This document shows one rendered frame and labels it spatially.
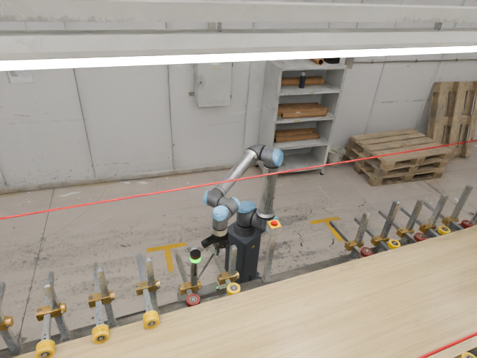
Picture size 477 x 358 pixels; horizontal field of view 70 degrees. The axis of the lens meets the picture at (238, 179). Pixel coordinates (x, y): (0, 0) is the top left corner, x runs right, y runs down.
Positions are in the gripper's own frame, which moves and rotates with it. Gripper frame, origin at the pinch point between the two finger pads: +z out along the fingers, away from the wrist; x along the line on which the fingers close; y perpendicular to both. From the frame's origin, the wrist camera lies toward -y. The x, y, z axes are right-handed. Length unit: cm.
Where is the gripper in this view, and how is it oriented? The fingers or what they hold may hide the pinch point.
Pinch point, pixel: (215, 256)
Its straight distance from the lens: 222.7
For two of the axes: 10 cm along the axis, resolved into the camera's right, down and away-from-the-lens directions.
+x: -3.6, -5.3, 7.7
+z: -0.6, 8.4, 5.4
